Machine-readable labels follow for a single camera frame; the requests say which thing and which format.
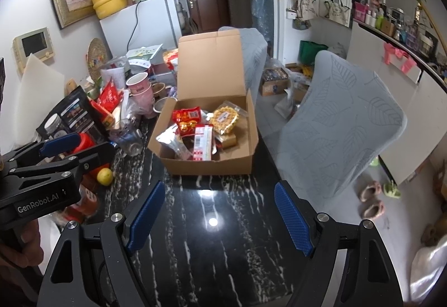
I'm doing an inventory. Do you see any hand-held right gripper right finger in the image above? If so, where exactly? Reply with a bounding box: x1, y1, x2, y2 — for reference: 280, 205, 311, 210
274, 180, 406, 307

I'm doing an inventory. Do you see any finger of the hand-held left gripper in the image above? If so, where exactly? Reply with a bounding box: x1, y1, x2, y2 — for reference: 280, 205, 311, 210
9, 142, 116, 186
0, 132, 81, 171

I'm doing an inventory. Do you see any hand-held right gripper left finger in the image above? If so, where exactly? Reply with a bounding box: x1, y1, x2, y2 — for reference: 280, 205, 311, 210
37, 180, 166, 307

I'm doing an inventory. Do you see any silver snack packet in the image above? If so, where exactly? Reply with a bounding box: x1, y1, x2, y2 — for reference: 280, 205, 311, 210
155, 125, 193, 161

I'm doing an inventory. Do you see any red white strip packet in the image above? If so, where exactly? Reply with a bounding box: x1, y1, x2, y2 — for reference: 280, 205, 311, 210
193, 125, 214, 161

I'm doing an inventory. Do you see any clear waffle packet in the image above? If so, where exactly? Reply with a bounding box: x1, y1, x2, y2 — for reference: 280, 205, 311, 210
210, 102, 249, 136

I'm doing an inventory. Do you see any person's left hand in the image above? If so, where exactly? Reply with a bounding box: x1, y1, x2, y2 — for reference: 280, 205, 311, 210
0, 220, 44, 280

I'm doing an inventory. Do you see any red plastic container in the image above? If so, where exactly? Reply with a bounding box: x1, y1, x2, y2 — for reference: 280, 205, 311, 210
72, 132, 106, 175

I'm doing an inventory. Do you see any lemon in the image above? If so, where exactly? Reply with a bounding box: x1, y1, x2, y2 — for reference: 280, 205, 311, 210
97, 168, 115, 186

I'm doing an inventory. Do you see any clear glass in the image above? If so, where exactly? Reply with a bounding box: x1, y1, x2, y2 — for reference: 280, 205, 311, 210
108, 118, 144, 156

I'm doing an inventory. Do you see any black pouch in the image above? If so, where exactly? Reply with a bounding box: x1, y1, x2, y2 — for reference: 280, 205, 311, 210
36, 85, 105, 145

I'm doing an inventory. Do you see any red bag with white print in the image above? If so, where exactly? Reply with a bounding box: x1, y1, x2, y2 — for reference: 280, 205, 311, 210
97, 79, 122, 113

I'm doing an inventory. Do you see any white foam board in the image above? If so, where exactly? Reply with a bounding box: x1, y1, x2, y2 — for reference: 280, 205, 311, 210
19, 53, 68, 128

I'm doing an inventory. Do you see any pink cup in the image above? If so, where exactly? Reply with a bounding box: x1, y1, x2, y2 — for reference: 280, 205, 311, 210
126, 72, 155, 109

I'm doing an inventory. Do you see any metal mug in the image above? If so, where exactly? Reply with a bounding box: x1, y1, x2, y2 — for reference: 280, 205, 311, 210
153, 97, 172, 116

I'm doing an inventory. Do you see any brown cup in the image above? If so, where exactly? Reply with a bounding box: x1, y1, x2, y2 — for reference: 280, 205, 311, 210
152, 82, 172, 98

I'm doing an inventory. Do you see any red green snack packet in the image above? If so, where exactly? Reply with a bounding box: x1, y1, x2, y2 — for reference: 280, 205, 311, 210
176, 119, 198, 136

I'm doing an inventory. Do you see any woven trivet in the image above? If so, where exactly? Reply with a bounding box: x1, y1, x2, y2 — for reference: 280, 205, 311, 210
86, 38, 111, 84

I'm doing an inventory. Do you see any gold box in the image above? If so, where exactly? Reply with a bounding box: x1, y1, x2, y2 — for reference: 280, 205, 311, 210
218, 132, 238, 150

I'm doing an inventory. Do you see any grey leaf-pattern chair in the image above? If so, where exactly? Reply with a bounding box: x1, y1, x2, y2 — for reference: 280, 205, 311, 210
218, 27, 269, 98
279, 49, 408, 201

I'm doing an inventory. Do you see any white green carton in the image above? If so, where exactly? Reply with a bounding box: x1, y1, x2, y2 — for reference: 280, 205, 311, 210
126, 44, 164, 65

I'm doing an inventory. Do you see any cardboard box with packets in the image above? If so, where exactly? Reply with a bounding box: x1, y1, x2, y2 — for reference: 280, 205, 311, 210
260, 67, 291, 97

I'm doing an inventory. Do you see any white refrigerator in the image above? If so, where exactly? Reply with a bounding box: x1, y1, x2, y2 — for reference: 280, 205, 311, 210
99, 0, 183, 60

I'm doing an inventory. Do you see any white plastic bag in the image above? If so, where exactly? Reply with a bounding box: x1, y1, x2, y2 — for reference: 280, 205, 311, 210
410, 243, 447, 304

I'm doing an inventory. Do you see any white cabinet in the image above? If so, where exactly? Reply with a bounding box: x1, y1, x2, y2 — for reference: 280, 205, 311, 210
346, 21, 447, 185

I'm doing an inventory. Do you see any green bag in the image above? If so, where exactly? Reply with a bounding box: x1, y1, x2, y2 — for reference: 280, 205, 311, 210
299, 41, 329, 65

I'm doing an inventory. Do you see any pink cloth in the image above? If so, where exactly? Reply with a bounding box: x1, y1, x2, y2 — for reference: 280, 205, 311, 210
383, 42, 419, 74

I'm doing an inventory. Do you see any wall intercom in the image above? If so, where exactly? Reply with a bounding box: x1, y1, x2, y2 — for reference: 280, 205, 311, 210
13, 27, 56, 67

